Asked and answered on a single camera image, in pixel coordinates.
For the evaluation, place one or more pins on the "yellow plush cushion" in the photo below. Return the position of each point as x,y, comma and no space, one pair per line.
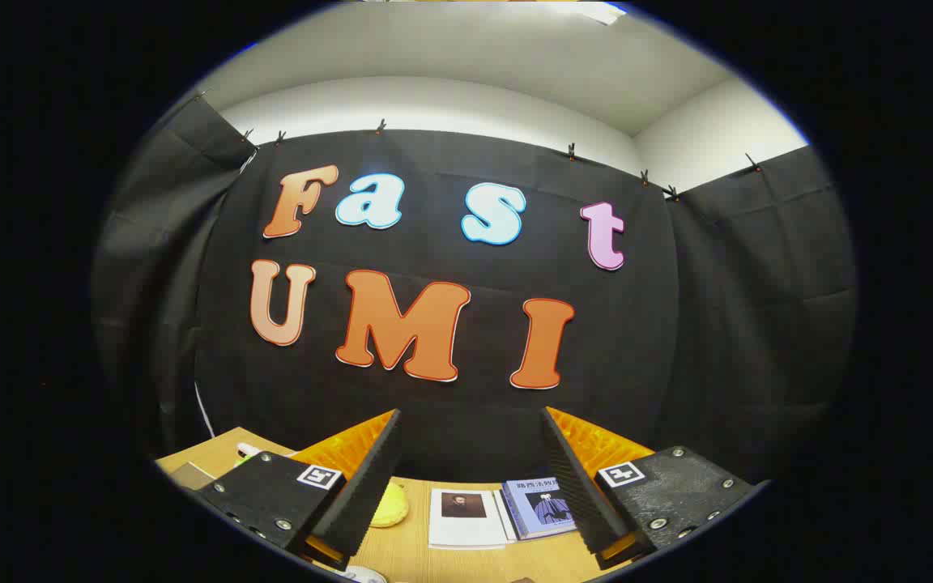
392,506

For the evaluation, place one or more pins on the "beige fabric storage box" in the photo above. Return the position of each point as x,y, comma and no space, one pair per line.
191,475

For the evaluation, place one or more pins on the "ceiling light panel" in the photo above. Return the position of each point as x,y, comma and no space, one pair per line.
596,12

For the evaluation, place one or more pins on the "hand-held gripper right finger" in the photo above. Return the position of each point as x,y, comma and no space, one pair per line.
576,486

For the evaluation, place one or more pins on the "white portrait cover book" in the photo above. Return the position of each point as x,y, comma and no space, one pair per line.
466,530

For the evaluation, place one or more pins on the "row of black cloth clips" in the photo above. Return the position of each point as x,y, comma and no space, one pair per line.
571,151

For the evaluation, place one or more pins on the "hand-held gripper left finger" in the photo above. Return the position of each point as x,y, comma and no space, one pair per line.
369,478

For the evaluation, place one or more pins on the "blue cover book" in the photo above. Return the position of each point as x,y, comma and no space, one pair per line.
535,506

